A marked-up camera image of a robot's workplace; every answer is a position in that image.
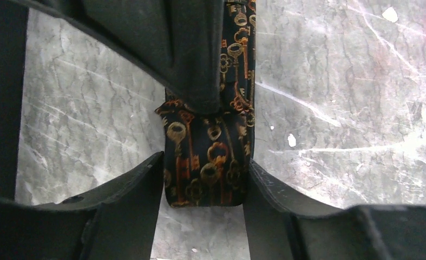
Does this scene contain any black orange key-pattern tie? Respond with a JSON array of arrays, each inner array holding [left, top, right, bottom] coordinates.
[[156, 1, 256, 208]]

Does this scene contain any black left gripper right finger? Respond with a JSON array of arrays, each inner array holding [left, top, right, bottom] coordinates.
[[243, 161, 426, 260]]

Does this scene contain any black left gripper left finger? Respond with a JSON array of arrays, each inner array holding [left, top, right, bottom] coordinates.
[[0, 152, 163, 259]]

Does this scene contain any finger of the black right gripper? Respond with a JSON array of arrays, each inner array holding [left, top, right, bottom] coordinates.
[[21, 0, 225, 114]]

